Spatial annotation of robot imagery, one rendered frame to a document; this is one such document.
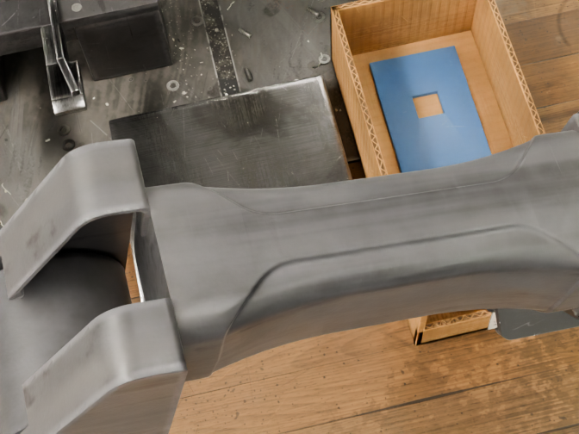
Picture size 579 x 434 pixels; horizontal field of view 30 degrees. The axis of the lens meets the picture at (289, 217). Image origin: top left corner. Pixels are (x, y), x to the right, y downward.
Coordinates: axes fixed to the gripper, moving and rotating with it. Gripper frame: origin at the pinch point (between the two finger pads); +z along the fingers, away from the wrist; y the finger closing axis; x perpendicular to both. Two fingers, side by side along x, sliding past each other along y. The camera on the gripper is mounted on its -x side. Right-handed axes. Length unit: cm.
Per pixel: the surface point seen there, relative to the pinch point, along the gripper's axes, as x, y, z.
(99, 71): 24.2, 14.6, 20.2
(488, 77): -5.7, 8.9, 15.7
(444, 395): 4.3, -11.8, 3.9
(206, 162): 17.4, 6.5, 13.8
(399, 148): 2.7, 4.9, 13.4
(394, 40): 0.8, 13.1, 17.8
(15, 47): 29.8, 17.3, 15.9
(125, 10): 21.2, 18.5, 14.3
